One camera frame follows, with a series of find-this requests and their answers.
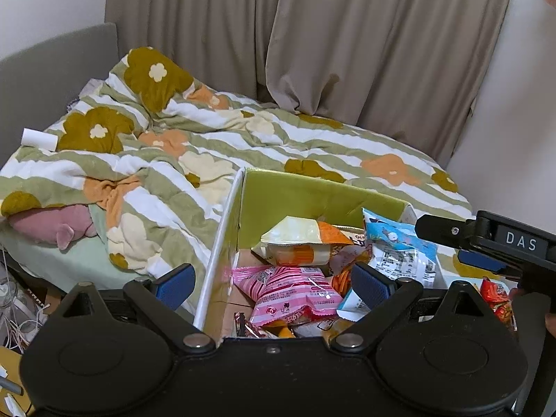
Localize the grey bed headboard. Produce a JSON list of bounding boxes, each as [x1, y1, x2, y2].
[[0, 22, 120, 170]]

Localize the red snack bag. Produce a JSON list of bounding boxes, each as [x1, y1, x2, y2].
[[480, 277, 517, 326]]

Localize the pile of snack packets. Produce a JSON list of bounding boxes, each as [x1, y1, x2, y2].
[[232, 215, 378, 340]]

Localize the white cables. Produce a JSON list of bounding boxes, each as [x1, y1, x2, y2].
[[0, 247, 48, 352]]

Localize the yellow-green cardboard box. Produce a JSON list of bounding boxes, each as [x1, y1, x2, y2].
[[193, 167, 448, 340]]

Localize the blue white snack bag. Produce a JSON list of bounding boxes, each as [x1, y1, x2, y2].
[[362, 207, 439, 287]]

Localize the floral striped blanket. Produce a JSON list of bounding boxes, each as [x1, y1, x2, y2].
[[0, 47, 474, 276]]

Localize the light green bedsheet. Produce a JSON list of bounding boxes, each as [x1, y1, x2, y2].
[[0, 215, 194, 313]]

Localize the white paper roll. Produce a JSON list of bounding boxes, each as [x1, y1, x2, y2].
[[22, 128, 58, 152]]

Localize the beige curtain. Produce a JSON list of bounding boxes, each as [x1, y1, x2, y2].
[[104, 0, 515, 163]]

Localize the pink plush toy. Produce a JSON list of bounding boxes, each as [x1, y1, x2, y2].
[[9, 204, 98, 250]]

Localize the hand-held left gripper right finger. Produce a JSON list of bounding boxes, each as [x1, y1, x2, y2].
[[328, 263, 500, 353]]

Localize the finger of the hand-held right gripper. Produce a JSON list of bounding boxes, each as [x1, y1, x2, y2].
[[414, 213, 479, 248], [456, 247, 522, 281]]

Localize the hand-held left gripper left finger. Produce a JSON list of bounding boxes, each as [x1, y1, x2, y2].
[[46, 263, 218, 355]]

